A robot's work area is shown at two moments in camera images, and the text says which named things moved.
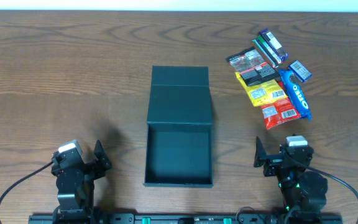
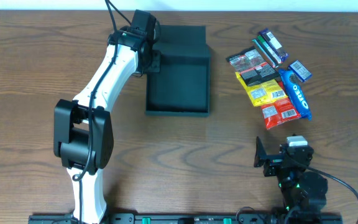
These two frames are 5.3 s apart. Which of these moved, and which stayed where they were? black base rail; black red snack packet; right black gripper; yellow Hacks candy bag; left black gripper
Moved: left black gripper
Stayed: yellow Hacks candy bag; right black gripper; black base rail; black red snack packet
